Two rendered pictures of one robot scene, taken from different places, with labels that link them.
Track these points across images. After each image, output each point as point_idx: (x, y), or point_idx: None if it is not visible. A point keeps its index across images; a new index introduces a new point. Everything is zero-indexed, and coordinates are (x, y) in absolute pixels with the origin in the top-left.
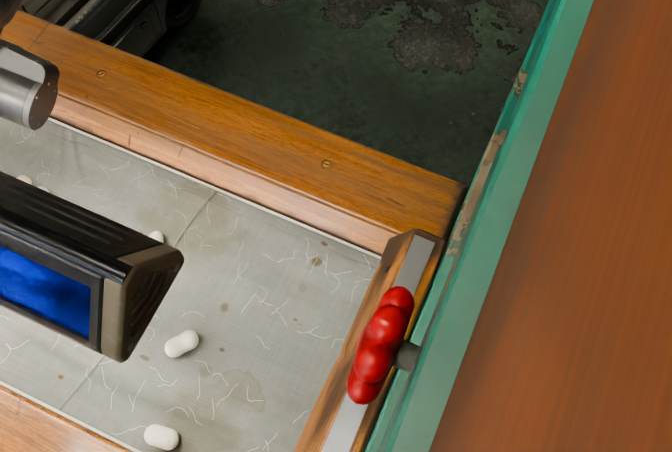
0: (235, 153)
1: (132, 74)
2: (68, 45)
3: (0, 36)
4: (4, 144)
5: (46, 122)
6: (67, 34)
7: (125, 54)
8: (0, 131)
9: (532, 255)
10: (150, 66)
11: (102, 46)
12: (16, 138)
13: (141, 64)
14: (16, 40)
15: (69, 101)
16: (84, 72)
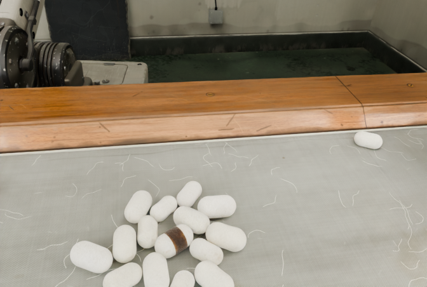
0: None
1: (425, 79)
2: (366, 80)
3: (319, 91)
4: (416, 153)
5: (413, 130)
6: (355, 76)
7: (402, 73)
8: (399, 147)
9: None
10: (424, 73)
11: (384, 74)
12: (416, 146)
13: (419, 74)
14: (333, 89)
15: (421, 105)
16: (401, 88)
